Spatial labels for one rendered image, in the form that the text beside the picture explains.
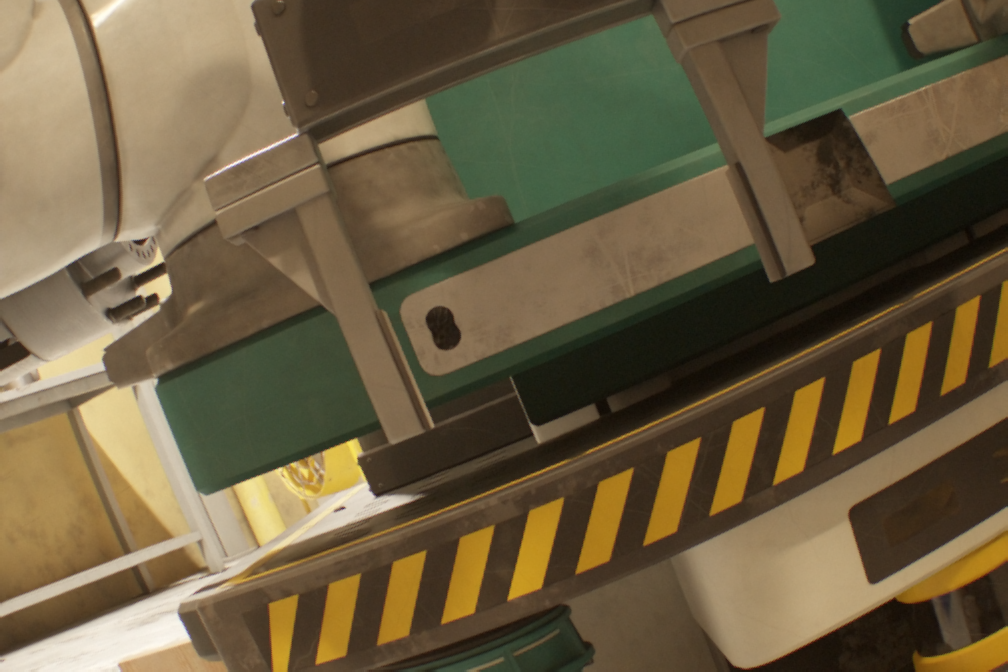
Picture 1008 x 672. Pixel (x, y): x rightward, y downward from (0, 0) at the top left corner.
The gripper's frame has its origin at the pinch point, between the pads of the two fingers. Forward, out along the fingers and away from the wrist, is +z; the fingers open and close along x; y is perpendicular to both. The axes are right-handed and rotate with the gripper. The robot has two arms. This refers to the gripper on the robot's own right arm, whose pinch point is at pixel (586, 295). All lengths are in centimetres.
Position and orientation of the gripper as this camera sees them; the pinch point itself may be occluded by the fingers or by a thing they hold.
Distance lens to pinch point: 56.9
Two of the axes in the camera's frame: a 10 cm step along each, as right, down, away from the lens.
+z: 3.8, 9.2, -0.4
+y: 0.0, 0.5, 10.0
